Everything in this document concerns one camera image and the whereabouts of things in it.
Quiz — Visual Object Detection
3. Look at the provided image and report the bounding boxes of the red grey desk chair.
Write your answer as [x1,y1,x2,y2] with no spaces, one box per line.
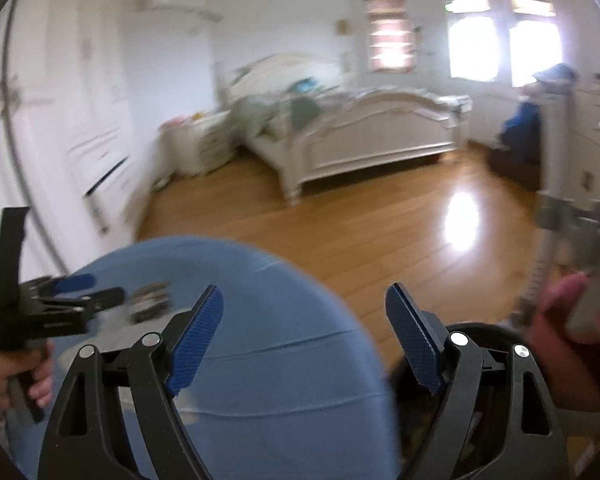
[524,123,600,416]

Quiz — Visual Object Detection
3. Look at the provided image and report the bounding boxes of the white dresser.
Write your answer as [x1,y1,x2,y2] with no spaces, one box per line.
[569,89,600,208]

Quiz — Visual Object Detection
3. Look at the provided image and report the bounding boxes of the white wardrobe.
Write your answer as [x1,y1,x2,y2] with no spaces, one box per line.
[0,0,149,278]

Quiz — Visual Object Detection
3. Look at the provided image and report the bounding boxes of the white grey study desk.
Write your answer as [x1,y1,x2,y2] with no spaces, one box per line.
[510,81,600,328]

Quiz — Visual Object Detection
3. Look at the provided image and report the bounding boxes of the person's left hand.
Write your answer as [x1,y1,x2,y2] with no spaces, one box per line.
[0,341,54,418]

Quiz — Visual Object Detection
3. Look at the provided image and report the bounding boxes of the white wooden bed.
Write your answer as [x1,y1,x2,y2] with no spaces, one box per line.
[216,52,472,205]

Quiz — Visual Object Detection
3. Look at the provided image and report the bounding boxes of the middle window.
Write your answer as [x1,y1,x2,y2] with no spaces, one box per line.
[444,0,503,82]

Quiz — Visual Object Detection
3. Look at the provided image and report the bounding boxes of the window with striped blind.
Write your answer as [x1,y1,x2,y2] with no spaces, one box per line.
[364,0,416,74]

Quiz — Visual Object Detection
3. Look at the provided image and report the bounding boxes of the round blue tablecloth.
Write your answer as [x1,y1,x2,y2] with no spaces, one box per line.
[9,234,406,480]

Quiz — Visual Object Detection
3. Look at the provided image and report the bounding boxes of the right window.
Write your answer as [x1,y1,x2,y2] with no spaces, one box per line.
[507,0,564,88]

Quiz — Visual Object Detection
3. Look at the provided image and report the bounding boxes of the white nightstand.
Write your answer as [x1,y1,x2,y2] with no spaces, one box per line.
[160,112,235,178]

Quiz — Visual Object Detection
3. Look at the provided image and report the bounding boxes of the green blanket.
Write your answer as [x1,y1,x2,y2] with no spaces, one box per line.
[230,77,324,140]

